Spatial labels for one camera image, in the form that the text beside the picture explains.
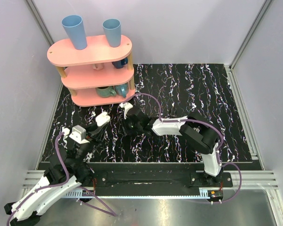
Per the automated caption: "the white earbud charging case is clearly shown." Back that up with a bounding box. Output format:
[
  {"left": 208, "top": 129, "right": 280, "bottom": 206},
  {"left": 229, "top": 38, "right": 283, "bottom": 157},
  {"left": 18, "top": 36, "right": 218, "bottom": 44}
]
[{"left": 95, "top": 112, "right": 110, "bottom": 127}]

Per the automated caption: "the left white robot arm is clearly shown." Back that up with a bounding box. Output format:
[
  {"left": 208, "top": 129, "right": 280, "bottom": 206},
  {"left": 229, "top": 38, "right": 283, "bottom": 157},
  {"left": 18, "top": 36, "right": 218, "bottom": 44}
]
[{"left": 4, "top": 122, "right": 107, "bottom": 226}]

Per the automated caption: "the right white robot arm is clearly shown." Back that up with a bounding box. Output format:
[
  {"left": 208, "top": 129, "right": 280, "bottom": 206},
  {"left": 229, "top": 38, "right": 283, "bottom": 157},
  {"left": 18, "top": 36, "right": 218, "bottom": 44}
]
[{"left": 122, "top": 105, "right": 223, "bottom": 187}]

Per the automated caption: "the teal ceramic mug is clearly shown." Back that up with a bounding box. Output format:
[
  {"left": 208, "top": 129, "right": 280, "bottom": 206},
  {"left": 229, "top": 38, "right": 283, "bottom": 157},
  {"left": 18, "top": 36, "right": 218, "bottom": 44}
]
[{"left": 114, "top": 83, "right": 129, "bottom": 98}]

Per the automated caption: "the green ceramic mug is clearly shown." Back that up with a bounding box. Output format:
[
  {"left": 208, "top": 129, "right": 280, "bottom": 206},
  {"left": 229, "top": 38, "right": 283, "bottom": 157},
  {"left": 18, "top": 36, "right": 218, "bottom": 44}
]
[{"left": 95, "top": 86, "right": 117, "bottom": 98}]

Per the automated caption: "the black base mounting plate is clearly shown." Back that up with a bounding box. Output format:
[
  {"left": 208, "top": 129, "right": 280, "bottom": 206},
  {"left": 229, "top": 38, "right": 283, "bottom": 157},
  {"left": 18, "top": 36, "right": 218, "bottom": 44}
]
[{"left": 89, "top": 162, "right": 233, "bottom": 198}]

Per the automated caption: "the pink three-tier shelf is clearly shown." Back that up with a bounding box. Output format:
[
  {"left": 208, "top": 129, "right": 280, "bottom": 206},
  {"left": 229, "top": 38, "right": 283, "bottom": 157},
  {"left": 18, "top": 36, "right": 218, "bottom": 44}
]
[{"left": 47, "top": 35, "right": 135, "bottom": 107}]

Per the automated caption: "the dark blue mug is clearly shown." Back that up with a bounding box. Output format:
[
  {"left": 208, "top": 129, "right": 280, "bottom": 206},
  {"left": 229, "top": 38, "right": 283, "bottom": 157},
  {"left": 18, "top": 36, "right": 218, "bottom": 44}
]
[{"left": 112, "top": 57, "right": 128, "bottom": 69}]

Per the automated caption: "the pink mug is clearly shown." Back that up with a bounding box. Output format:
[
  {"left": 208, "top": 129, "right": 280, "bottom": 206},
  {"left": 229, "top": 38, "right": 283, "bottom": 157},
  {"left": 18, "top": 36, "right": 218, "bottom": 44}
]
[{"left": 92, "top": 63, "right": 104, "bottom": 71}]

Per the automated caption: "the black marbled table mat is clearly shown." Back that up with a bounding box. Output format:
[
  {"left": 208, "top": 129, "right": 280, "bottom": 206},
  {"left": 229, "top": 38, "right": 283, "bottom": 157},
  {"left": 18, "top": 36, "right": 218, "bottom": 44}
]
[{"left": 41, "top": 64, "right": 252, "bottom": 162}]

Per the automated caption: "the right light blue cup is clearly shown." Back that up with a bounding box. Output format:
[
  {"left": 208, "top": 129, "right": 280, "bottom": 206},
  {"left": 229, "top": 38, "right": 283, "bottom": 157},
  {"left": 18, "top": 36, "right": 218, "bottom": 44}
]
[{"left": 102, "top": 18, "right": 121, "bottom": 48}]

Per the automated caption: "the light blue cup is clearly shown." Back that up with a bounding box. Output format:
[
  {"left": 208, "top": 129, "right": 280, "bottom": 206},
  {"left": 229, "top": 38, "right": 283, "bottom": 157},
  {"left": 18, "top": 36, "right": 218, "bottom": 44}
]
[
  {"left": 102, "top": 18, "right": 121, "bottom": 48},
  {"left": 61, "top": 15, "right": 87, "bottom": 50}
]

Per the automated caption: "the left light blue cup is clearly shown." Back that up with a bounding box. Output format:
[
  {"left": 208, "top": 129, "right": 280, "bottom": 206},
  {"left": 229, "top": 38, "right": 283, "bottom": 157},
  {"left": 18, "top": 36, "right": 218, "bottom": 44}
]
[{"left": 61, "top": 15, "right": 87, "bottom": 50}]

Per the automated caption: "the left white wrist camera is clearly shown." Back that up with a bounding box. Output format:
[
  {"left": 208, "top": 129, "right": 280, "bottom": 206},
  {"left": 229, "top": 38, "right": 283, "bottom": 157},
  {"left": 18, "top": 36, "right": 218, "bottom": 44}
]
[{"left": 62, "top": 125, "right": 90, "bottom": 144}]

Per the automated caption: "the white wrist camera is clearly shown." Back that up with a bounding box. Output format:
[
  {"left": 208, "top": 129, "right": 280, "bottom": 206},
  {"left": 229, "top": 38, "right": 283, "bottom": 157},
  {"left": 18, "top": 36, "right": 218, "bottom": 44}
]
[
  {"left": 119, "top": 102, "right": 133, "bottom": 120},
  {"left": 62, "top": 125, "right": 90, "bottom": 144}
]

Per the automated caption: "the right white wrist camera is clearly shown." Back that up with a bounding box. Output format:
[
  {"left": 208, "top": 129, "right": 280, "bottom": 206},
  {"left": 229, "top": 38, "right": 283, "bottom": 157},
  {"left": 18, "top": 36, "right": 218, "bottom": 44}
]
[{"left": 119, "top": 102, "right": 133, "bottom": 120}]

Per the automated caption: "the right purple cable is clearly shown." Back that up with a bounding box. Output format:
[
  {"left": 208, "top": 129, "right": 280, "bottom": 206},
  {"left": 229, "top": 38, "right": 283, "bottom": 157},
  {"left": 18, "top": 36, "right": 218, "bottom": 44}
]
[{"left": 124, "top": 93, "right": 242, "bottom": 204}]

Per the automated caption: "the purple cable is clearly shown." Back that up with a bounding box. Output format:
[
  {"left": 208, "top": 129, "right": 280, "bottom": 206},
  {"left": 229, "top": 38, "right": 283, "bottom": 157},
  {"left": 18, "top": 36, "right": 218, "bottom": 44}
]
[
  {"left": 6, "top": 133, "right": 118, "bottom": 226},
  {"left": 124, "top": 93, "right": 242, "bottom": 204}
]

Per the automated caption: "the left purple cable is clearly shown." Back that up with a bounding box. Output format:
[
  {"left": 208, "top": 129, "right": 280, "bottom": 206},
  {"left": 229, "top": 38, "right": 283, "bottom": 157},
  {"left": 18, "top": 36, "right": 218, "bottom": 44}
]
[{"left": 6, "top": 133, "right": 118, "bottom": 226}]

